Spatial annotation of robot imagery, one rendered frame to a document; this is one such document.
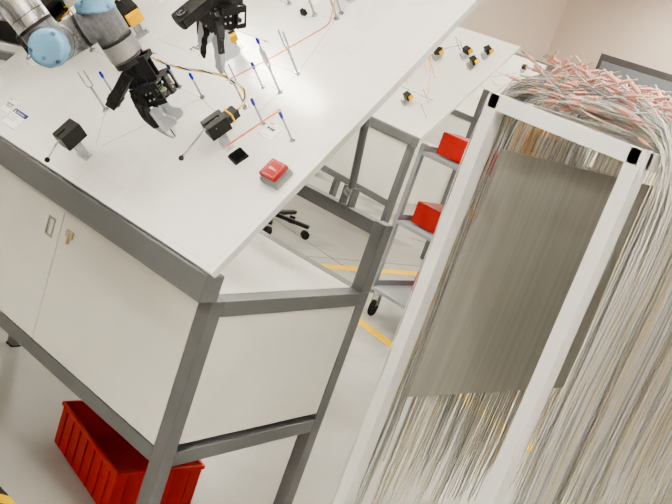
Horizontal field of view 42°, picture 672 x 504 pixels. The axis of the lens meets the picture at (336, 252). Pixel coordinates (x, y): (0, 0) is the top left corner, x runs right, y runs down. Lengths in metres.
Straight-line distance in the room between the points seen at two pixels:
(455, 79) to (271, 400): 4.32
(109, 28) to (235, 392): 0.91
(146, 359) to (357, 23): 1.01
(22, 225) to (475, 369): 1.30
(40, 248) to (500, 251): 1.25
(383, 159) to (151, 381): 4.19
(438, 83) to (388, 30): 4.07
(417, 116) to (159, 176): 4.11
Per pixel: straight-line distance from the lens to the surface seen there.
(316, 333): 2.36
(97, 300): 2.32
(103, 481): 2.63
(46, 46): 1.86
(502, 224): 1.88
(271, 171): 2.04
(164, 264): 2.05
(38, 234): 2.52
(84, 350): 2.37
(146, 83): 2.03
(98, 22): 1.98
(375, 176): 6.19
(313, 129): 2.14
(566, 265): 2.13
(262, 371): 2.26
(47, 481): 2.72
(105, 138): 2.41
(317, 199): 2.52
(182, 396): 2.10
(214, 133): 2.14
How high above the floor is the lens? 1.49
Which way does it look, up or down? 15 degrees down
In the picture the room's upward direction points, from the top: 19 degrees clockwise
